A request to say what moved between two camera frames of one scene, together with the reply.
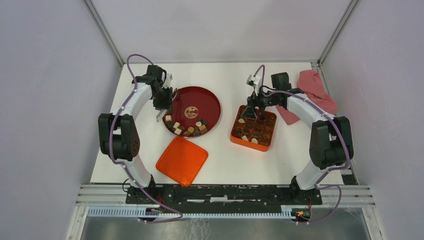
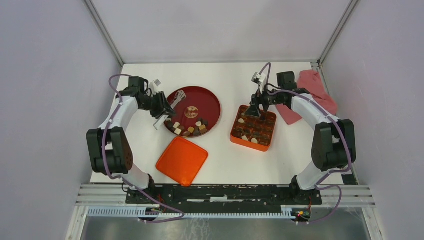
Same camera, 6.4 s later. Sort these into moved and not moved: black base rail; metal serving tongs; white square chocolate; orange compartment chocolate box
Moved: metal serving tongs
Not moved: black base rail; orange compartment chocolate box; white square chocolate
